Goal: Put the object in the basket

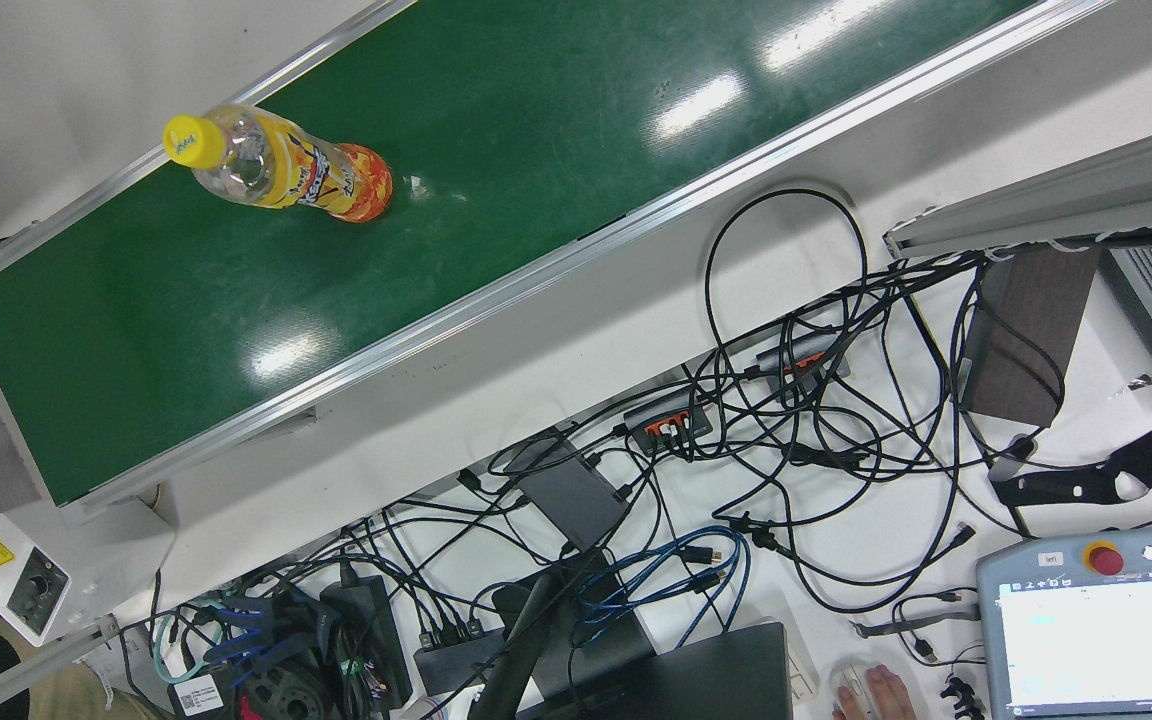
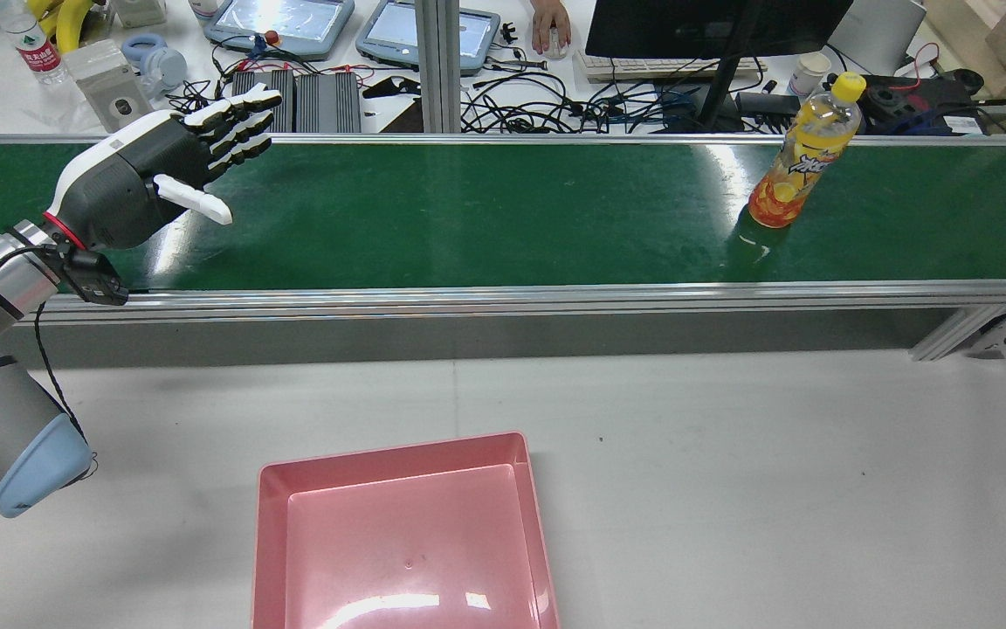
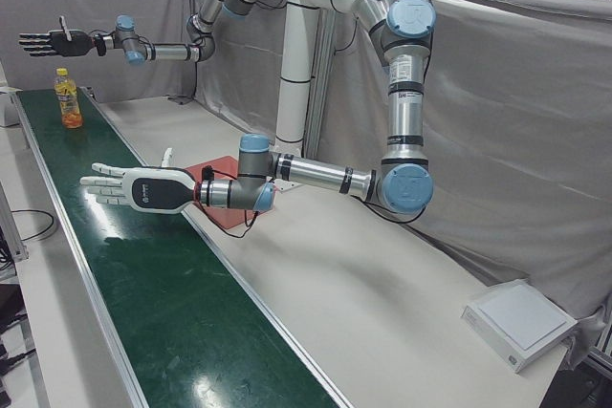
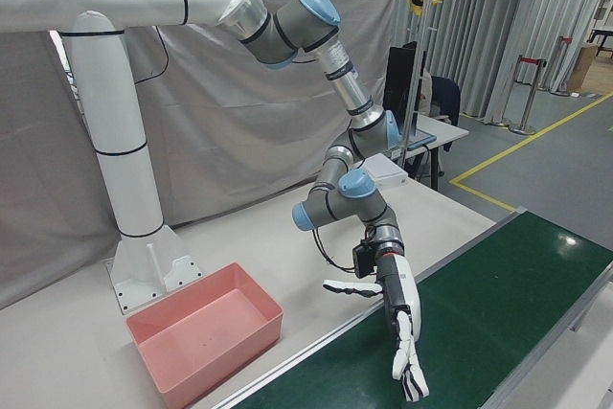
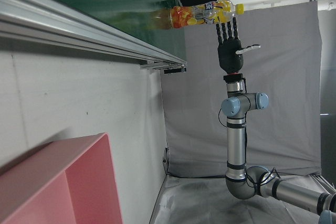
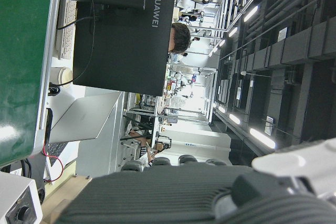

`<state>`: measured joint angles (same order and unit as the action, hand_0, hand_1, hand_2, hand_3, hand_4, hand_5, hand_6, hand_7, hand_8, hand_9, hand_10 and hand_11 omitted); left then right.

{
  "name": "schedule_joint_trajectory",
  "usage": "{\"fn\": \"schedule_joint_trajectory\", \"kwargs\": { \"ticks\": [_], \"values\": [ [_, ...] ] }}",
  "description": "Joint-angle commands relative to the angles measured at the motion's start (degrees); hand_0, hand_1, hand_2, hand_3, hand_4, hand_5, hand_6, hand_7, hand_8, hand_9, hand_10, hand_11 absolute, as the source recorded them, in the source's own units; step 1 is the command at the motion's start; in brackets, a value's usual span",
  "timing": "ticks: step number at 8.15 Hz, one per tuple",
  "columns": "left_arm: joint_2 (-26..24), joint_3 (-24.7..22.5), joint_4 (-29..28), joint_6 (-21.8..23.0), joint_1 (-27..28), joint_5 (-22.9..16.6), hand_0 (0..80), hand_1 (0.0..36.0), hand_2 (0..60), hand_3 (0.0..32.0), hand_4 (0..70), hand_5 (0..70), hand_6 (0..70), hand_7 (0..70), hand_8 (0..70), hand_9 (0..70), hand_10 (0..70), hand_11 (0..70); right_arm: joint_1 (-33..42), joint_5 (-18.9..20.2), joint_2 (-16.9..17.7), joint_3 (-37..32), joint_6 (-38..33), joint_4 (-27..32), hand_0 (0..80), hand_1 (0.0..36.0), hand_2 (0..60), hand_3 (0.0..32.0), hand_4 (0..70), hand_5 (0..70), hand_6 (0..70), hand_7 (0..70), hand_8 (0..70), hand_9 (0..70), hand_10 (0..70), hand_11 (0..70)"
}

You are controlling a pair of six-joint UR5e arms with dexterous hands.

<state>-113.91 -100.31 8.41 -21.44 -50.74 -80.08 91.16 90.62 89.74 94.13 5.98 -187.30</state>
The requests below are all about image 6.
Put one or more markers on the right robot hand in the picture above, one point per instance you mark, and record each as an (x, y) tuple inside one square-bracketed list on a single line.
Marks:
[(157, 195)]

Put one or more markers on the seated background person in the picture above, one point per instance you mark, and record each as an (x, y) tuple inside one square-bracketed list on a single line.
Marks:
[(145, 153)]

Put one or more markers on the silver laptop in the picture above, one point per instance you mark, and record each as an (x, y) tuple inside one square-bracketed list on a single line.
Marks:
[(84, 116)]

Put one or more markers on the white box with knob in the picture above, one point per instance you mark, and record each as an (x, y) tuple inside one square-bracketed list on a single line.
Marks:
[(15, 190)]

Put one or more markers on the black Huawei monitor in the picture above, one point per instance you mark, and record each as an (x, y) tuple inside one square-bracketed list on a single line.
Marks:
[(118, 51)]

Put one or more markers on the white paper cup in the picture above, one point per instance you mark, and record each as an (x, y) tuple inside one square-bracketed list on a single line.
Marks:
[(60, 75)]

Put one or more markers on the man in grey patterned shirt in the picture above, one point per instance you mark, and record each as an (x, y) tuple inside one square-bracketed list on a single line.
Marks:
[(181, 37)]

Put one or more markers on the white keyboard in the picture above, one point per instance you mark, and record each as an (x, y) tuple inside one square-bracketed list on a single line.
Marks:
[(65, 43)]

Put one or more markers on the green belt conveyor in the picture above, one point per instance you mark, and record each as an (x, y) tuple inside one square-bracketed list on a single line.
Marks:
[(18, 51)]

